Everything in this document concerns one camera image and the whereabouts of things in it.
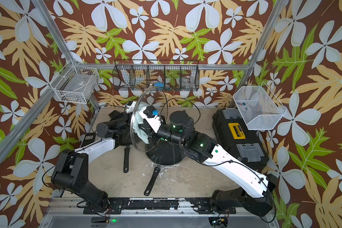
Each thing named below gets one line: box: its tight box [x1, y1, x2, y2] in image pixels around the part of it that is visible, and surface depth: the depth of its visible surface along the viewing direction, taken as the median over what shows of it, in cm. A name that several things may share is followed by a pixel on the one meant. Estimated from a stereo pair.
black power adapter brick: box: [81, 132, 96, 147], surface depth 101 cm
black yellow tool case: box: [211, 108, 269, 172], surface depth 85 cm
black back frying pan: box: [117, 115, 134, 174], surface depth 81 cm
